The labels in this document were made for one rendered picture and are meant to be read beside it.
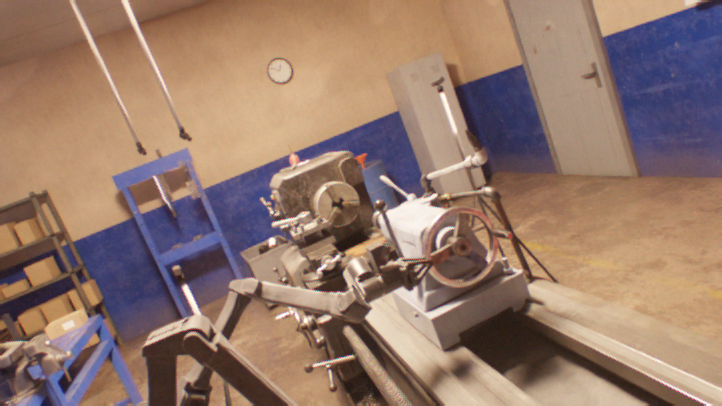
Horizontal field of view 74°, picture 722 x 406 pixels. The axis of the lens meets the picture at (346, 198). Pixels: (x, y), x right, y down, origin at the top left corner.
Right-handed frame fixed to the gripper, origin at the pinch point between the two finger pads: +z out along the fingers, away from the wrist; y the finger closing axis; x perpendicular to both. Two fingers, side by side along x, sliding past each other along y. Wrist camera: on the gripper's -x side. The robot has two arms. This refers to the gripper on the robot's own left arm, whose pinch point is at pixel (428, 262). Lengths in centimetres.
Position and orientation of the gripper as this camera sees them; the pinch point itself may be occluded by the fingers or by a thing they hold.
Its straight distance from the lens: 130.6
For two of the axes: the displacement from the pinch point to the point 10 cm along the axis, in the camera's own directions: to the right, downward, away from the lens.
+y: -2.5, -0.7, 9.7
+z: 9.0, -3.9, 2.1
